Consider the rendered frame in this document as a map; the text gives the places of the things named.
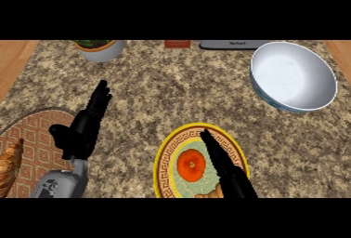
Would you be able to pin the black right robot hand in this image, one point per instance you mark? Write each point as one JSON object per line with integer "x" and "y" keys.
{"x": 229, "y": 167}

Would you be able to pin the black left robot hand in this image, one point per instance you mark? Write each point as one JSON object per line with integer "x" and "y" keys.
{"x": 87, "y": 124}

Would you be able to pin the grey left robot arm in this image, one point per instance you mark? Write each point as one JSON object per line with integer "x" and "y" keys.
{"x": 62, "y": 182}

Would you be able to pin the orange round squash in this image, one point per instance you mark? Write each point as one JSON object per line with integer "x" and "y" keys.
{"x": 190, "y": 165}

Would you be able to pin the yellow rimmed patterned plate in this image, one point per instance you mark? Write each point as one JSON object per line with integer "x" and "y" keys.
{"x": 171, "y": 161}

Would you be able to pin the white bowl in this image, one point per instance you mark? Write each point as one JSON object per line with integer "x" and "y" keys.
{"x": 295, "y": 77}

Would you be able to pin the tan food piece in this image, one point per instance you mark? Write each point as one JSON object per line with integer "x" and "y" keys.
{"x": 209, "y": 193}

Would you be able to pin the brown croissant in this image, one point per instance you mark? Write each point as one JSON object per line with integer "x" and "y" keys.
{"x": 9, "y": 169}

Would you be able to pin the white pot with plant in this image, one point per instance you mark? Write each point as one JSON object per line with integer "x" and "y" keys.
{"x": 100, "y": 49}

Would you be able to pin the red box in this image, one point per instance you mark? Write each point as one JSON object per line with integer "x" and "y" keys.
{"x": 177, "y": 43}

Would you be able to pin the dark grey flat appliance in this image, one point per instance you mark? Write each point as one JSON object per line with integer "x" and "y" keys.
{"x": 233, "y": 44}

